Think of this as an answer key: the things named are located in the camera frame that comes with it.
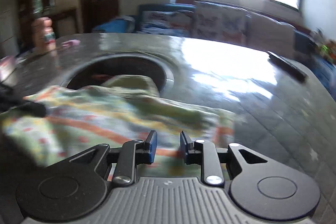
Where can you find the floral children's shirt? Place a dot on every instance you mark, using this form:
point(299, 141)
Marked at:
point(122, 109)

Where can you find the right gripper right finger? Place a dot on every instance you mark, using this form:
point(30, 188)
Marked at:
point(205, 154)

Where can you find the small pink toy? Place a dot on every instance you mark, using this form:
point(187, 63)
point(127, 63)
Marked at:
point(70, 43)

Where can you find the black remote control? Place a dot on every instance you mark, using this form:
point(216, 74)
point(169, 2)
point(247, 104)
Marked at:
point(288, 67)

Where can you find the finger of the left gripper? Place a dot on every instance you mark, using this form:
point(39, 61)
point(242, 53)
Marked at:
point(10, 100)

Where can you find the butterfly pillow lying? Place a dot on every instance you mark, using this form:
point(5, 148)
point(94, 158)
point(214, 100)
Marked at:
point(172, 23)

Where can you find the orange plush toys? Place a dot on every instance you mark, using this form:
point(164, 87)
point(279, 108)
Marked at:
point(325, 47)

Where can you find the wooden display cabinet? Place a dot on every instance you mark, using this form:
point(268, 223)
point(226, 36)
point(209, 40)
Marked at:
point(63, 19)

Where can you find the butterfly pillow upright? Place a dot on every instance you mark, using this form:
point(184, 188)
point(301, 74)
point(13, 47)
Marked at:
point(220, 23)

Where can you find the pink cartoon bottle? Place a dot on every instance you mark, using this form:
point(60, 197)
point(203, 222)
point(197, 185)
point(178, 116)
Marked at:
point(43, 35)

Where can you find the blue sofa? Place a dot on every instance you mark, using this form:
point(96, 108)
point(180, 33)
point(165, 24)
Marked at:
point(304, 46)

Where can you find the pink packet on table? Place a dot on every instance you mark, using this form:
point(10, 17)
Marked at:
point(7, 66)

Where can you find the blue cloth on sofa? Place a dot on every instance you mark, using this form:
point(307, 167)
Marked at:
point(121, 24)

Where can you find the plain cream pillow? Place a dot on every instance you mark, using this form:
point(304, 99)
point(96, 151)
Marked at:
point(267, 34)

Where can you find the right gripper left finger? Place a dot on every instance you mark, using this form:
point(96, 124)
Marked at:
point(133, 153)

